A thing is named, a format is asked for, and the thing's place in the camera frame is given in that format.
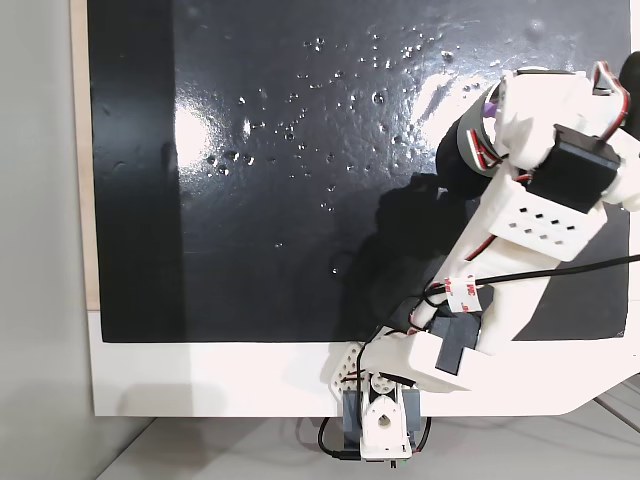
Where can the light wooden board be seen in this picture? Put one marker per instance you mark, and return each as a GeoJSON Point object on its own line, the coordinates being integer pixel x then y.
{"type": "Point", "coordinates": [80, 150]}

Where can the white printed tape strip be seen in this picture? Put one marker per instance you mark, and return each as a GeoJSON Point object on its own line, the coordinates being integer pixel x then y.
{"type": "Point", "coordinates": [462, 295]}

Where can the black table mat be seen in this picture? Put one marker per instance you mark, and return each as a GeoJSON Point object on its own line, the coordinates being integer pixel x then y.
{"type": "Point", "coordinates": [250, 225]}

